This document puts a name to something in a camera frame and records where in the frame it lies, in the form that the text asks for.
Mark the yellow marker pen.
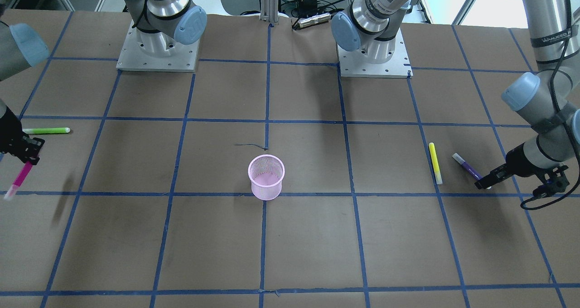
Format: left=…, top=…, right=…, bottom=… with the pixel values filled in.
left=427, top=142, right=443, bottom=185

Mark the pink mesh cup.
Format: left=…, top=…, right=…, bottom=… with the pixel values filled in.
left=248, top=154, right=285, bottom=201

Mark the green marker pen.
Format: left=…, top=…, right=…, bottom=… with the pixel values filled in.
left=22, top=128, right=71, bottom=135

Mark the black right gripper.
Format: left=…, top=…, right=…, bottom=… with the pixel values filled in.
left=0, top=101, right=45, bottom=165

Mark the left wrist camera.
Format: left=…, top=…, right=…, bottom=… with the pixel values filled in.
left=532, top=165, right=570, bottom=199

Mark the black power adapter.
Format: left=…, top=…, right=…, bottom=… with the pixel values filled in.
left=297, top=0, right=318, bottom=17

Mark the purple marker pen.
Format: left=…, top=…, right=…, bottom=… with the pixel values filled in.
left=452, top=153, right=483, bottom=181

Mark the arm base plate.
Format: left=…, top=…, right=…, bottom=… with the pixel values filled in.
left=116, top=21, right=201, bottom=73
left=336, top=30, right=414, bottom=78

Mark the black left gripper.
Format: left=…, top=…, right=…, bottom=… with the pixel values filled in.
left=474, top=163, right=514, bottom=189

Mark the aluminium frame post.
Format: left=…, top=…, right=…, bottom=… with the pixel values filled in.
left=259, top=0, right=280, bottom=27

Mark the black cables bundle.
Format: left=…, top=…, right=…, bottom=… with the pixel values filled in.
left=279, top=0, right=377, bottom=19

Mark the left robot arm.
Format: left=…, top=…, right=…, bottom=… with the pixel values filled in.
left=331, top=0, right=579, bottom=193

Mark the pink marker pen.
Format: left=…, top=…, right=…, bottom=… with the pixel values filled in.
left=4, top=162, right=34, bottom=201

